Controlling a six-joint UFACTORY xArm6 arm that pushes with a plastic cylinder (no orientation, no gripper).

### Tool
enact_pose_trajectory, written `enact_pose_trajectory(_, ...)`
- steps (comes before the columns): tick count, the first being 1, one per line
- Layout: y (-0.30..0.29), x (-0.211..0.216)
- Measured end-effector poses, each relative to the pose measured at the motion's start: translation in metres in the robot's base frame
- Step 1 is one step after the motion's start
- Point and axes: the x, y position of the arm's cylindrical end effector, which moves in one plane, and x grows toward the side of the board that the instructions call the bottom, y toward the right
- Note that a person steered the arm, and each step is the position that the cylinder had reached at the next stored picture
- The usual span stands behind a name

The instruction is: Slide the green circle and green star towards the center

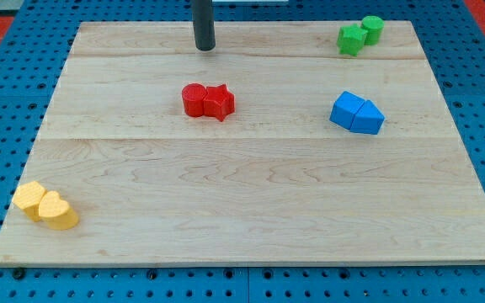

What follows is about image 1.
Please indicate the green cylinder block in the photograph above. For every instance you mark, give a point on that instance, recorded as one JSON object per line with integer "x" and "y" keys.
{"x": 374, "y": 26}

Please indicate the green star block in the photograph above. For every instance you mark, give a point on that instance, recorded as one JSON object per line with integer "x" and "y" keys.
{"x": 351, "y": 39}

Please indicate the blue triangle block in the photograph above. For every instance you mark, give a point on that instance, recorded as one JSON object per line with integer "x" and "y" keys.
{"x": 368, "y": 119}

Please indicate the yellow heart block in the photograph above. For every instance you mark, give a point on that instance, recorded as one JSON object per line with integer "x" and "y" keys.
{"x": 56, "y": 212}

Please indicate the red cylinder block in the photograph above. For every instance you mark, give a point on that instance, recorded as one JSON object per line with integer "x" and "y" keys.
{"x": 193, "y": 96}

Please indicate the red star block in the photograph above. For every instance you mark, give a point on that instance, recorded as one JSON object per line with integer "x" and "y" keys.
{"x": 218, "y": 102}

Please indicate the blue cube block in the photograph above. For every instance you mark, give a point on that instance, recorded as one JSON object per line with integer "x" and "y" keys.
{"x": 345, "y": 109}

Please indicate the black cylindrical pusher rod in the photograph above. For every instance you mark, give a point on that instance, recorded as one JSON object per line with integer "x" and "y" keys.
{"x": 203, "y": 24}

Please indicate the yellow hexagon block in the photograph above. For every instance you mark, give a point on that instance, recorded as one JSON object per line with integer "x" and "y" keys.
{"x": 27, "y": 197}

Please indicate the wooden board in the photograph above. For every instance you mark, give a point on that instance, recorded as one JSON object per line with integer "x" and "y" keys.
{"x": 276, "y": 183}

